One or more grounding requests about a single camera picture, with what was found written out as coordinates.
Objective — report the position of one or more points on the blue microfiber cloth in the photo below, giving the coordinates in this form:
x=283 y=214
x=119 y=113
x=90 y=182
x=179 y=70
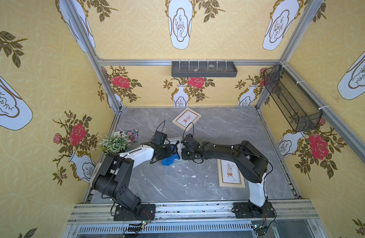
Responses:
x=174 y=156

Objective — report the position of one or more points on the beige picture frame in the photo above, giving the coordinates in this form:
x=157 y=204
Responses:
x=229 y=175
x=186 y=119

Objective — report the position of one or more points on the potted green plant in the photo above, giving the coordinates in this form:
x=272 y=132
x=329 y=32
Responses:
x=116 y=143

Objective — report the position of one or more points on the beige work glove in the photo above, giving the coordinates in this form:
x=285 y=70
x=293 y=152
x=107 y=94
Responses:
x=95 y=172

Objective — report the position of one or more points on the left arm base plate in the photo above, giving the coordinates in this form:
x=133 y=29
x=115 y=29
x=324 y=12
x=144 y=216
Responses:
x=144 y=212

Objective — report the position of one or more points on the floral patterned box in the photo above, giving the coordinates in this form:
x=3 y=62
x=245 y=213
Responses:
x=132 y=135

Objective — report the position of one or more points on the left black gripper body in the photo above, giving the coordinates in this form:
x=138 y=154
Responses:
x=168 y=150

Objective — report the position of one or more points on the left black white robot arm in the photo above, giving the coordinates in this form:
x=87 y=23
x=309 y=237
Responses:
x=112 y=176

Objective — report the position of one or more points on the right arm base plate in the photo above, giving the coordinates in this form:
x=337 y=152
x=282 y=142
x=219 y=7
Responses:
x=250 y=210

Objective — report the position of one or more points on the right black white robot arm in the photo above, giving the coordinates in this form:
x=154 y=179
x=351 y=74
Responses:
x=250 y=162

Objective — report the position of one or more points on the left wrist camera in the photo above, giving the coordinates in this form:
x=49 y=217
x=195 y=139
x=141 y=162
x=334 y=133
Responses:
x=158 y=138

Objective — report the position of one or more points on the grey wall shelf tray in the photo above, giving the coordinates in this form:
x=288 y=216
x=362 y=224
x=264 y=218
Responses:
x=203 y=68

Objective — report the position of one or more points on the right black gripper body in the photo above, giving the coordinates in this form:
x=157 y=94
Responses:
x=184 y=149

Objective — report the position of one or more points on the black wire mesh basket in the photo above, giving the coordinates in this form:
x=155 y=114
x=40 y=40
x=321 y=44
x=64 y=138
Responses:
x=300 y=111

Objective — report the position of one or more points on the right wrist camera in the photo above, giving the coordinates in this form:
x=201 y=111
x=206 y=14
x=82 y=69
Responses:
x=190 y=143

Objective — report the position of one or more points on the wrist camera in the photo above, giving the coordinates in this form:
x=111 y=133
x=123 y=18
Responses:
x=158 y=138
x=190 y=143

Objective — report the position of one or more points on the grey-green picture frame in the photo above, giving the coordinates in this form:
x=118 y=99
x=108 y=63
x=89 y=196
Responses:
x=179 y=147

